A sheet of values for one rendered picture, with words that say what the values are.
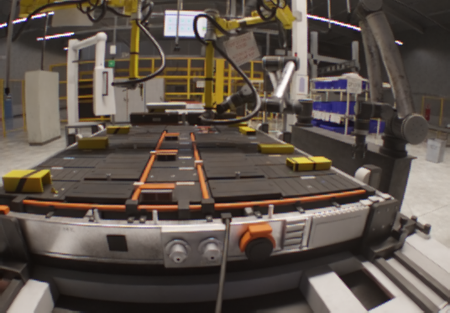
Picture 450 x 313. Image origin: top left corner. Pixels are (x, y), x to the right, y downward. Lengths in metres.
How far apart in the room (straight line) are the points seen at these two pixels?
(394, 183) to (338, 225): 1.34
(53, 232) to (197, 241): 0.34
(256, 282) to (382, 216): 0.39
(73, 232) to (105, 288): 0.16
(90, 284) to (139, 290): 0.13
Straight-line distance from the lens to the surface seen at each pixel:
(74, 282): 0.66
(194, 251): 0.52
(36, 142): 7.47
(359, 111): 1.64
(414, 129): 1.65
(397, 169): 1.92
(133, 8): 2.07
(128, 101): 10.81
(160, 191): 0.58
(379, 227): 0.75
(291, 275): 0.65
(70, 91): 5.38
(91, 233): 0.57
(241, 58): 1.95
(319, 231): 0.62
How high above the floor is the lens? 1.26
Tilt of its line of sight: 12 degrees down
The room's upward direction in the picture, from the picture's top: 1 degrees clockwise
